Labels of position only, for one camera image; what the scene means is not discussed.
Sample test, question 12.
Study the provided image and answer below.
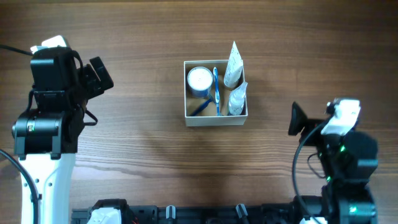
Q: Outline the clear bottle green label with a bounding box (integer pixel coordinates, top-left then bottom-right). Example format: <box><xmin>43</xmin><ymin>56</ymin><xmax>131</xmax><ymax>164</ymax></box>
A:
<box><xmin>228</xmin><ymin>82</ymin><xmax>248</xmax><ymax>116</ymax></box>

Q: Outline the white cream tube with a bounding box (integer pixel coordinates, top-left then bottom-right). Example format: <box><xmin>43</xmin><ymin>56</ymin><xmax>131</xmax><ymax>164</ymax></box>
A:
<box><xmin>224</xmin><ymin>42</ymin><xmax>243</xmax><ymax>88</ymax></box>

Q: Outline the blue white toothbrush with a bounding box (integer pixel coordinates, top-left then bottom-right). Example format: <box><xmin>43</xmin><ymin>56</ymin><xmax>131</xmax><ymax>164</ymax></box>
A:
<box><xmin>213</xmin><ymin>67</ymin><xmax>221</xmax><ymax>116</ymax></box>

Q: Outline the blue disposable razor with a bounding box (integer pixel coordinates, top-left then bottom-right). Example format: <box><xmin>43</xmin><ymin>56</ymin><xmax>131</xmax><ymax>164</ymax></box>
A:
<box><xmin>190</xmin><ymin>97</ymin><xmax>215</xmax><ymax>116</ymax></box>

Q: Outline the blue jar white lid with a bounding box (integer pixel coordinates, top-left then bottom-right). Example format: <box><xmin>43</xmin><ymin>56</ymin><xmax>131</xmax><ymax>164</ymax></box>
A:
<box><xmin>187</xmin><ymin>67</ymin><xmax>214</xmax><ymax>98</ymax></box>

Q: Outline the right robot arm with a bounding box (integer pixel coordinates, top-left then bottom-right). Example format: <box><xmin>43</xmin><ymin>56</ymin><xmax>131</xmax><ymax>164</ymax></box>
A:
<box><xmin>288</xmin><ymin>98</ymin><xmax>378</xmax><ymax>223</ymax></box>

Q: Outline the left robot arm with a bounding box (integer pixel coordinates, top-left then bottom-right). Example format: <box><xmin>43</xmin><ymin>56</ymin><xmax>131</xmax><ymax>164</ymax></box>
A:
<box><xmin>12</xmin><ymin>46</ymin><xmax>114</xmax><ymax>223</ymax></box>

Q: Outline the white cardboard box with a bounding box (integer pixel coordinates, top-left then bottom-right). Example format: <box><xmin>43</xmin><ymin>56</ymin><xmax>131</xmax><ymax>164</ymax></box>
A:
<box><xmin>183</xmin><ymin>60</ymin><xmax>248</xmax><ymax>126</ymax></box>

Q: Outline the right black cable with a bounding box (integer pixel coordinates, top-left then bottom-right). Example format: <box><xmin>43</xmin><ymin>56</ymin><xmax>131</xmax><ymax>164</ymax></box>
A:
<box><xmin>291</xmin><ymin>119</ymin><xmax>327</xmax><ymax>224</ymax></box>

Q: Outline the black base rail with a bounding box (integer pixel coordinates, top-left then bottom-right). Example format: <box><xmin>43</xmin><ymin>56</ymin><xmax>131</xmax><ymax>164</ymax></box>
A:
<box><xmin>70</xmin><ymin>198</ymin><xmax>327</xmax><ymax>224</ymax></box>

